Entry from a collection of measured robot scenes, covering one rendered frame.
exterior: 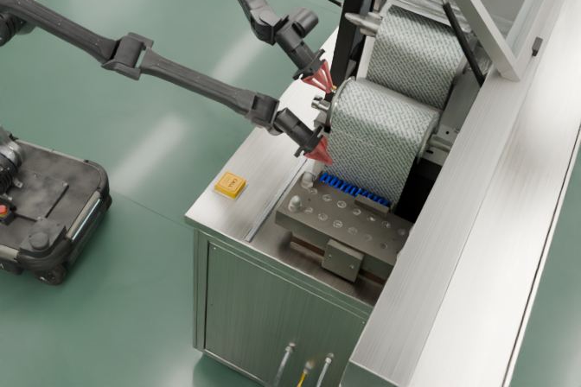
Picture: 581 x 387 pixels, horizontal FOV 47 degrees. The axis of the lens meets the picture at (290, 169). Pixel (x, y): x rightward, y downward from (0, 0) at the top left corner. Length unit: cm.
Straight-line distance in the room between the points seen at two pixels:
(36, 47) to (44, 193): 131
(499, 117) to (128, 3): 327
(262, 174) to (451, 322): 100
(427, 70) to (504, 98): 59
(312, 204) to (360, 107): 30
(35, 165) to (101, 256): 48
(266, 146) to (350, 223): 47
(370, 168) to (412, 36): 37
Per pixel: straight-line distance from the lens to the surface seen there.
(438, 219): 106
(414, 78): 191
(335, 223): 181
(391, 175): 182
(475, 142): 120
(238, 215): 195
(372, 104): 174
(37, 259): 273
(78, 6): 427
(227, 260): 201
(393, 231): 183
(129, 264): 294
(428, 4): 189
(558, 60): 186
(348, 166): 186
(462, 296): 126
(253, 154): 211
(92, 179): 293
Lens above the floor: 245
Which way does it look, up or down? 48 degrees down
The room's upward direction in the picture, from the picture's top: 10 degrees clockwise
